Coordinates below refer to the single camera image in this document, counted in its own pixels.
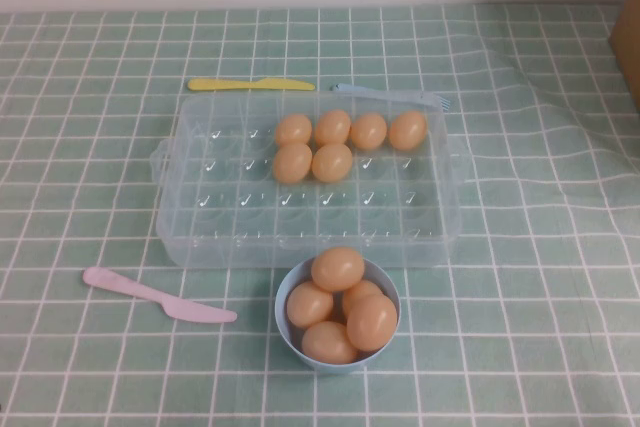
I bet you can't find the beige egg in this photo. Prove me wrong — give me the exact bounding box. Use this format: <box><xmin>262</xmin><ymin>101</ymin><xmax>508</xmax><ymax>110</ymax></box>
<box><xmin>388</xmin><ymin>110</ymin><xmax>428</xmax><ymax>151</ymax></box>
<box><xmin>300</xmin><ymin>320</ymin><xmax>359</xmax><ymax>366</ymax></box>
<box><xmin>314</xmin><ymin>109</ymin><xmax>353</xmax><ymax>146</ymax></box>
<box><xmin>285</xmin><ymin>280</ymin><xmax>335</xmax><ymax>331</ymax></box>
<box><xmin>311</xmin><ymin>142</ymin><xmax>354</xmax><ymax>184</ymax></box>
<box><xmin>349</xmin><ymin>112</ymin><xmax>389</xmax><ymax>151</ymax></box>
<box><xmin>310</xmin><ymin>245</ymin><xmax>366</xmax><ymax>293</ymax></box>
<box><xmin>341</xmin><ymin>278</ymin><xmax>385</xmax><ymax>318</ymax></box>
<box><xmin>346</xmin><ymin>293</ymin><xmax>399</xmax><ymax>353</ymax></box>
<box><xmin>272</xmin><ymin>142</ymin><xmax>314</xmax><ymax>185</ymax></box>
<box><xmin>274</xmin><ymin>113</ymin><xmax>313</xmax><ymax>146</ymax></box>

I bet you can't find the clear plastic egg box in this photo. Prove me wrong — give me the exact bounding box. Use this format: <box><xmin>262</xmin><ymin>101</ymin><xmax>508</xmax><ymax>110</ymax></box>
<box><xmin>149</xmin><ymin>91</ymin><xmax>474</xmax><ymax>271</ymax></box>

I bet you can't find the brown cardboard box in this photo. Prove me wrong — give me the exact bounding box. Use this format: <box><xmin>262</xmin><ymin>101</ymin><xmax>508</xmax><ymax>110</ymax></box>
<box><xmin>607</xmin><ymin>0</ymin><xmax>640</xmax><ymax>113</ymax></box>

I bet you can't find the light blue plastic fork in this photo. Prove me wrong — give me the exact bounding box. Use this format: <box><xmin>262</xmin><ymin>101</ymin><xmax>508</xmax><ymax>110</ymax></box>
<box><xmin>332</xmin><ymin>82</ymin><xmax>451</xmax><ymax>112</ymax></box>

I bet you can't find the yellow plastic knife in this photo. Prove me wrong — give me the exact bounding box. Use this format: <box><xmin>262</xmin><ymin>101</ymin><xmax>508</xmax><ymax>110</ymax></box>
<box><xmin>187</xmin><ymin>77</ymin><xmax>317</xmax><ymax>93</ymax></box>

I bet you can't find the light blue bowl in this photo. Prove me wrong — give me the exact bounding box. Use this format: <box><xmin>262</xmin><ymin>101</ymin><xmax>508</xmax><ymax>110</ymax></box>
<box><xmin>274</xmin><ymin>254</ymin><xmax>402</xmax><ymax>377</ymax></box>

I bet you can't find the pink plastic knife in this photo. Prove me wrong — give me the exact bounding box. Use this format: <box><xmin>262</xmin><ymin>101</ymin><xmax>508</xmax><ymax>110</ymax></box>
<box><xmin>82</xmin><ymin>266</ymin><xmax>239</xmax><ymax>324</ymax></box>

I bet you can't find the green checked tablecloth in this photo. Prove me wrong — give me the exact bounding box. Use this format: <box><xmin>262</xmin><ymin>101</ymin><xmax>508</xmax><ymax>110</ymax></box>
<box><xmin>0</xmin><ymin>2</ymin><xmax>640</xmax><ymax>427</ymax></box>

